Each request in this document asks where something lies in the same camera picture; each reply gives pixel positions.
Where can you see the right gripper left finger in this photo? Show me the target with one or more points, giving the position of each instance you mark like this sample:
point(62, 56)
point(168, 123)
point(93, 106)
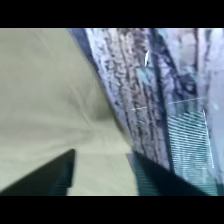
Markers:
point(50, 180)

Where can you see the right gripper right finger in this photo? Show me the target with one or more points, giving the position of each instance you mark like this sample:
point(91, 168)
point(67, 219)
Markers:
point(156, 180)

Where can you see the pale yellow-green garment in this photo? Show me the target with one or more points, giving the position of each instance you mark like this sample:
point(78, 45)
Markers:
point(43, 100)

